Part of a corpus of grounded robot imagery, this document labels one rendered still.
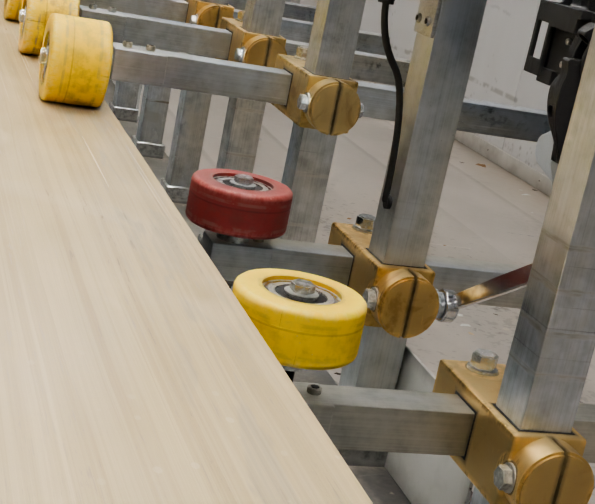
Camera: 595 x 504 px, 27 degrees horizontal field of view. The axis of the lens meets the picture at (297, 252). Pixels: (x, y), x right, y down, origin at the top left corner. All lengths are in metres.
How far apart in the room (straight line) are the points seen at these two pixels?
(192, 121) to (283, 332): 0.99
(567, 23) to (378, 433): 0.31
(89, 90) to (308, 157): 0.21
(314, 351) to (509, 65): 5.95
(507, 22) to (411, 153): 5.80
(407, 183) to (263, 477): 0.47
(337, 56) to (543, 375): 0.51
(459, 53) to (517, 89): 5.57
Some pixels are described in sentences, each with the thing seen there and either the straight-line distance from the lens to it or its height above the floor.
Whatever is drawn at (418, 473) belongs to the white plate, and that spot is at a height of 0.73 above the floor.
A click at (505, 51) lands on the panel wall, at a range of 6.70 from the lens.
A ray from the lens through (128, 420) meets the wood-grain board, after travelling 0.54.
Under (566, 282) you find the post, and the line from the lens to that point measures 0.73.
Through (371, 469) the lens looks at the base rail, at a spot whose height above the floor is 0.70.
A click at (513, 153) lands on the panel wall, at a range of 6.44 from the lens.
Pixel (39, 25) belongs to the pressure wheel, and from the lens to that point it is 1.39.
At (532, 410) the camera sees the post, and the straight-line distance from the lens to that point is 0.76.
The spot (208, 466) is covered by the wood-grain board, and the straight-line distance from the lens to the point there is 0.52.
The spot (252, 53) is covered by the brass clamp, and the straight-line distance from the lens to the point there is 1.39.
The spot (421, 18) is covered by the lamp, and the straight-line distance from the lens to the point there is 0.95.
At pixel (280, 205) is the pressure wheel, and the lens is 0.95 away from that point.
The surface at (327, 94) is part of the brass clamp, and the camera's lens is 1.15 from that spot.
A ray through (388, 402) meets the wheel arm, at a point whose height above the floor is 0.84.
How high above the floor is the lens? 1.13
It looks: 16 degrees down
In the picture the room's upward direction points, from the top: 12 degrees clockwise
